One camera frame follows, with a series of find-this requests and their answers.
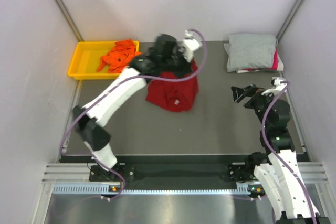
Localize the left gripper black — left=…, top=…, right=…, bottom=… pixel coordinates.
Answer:
left=161, top=47, right=194, bottom=81

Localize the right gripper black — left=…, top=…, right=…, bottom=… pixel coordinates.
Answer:
left=230, top=84, right=277, bottom=129

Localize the dark red t shirt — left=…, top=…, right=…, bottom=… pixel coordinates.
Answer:
left=145, top=76, right=199, bottom=112

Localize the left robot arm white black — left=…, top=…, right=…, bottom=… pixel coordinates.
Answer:
left=72, top=32, right=201, bottom=180

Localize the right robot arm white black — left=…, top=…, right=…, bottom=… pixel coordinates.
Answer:
left=231, top=79, right=331, bottom=223

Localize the folded grey t shirt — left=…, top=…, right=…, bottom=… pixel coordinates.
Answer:
left=224, top=34, right=278, bottom=72

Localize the folded pink white t shirt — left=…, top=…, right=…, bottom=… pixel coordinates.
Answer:
left=236, top=48, right=284, bottom=73

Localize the orange t shirt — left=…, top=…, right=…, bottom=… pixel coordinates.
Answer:
left=96, top=39, right=141, bottom=73

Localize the yellow plastic bin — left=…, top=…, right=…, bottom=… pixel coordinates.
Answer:
left=68, top=40, right=139, bottom=80

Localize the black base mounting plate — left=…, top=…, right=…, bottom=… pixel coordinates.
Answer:
left=88, top=163, right=260, bottom=183

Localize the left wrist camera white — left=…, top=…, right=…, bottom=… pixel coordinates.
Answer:
left=180, top=30, right=202, bottom=63

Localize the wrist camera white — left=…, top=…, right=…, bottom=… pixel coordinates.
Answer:
left=180, top=30, right=202, bottom=63
left=262, top=77, right=287, bottom=96

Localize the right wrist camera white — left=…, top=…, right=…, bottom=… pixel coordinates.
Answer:
left=262, top=77, right=287, bottom=96

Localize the aluminium frame rail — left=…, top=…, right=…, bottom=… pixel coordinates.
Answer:
left=42, top=162, right=328, bottom=184

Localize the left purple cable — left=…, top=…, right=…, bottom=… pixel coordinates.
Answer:
left=59, top=28, right=208, bottom=201

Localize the grey slotted cable duct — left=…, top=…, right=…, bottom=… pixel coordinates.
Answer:
left=52, top=183, right=253, bottom=195

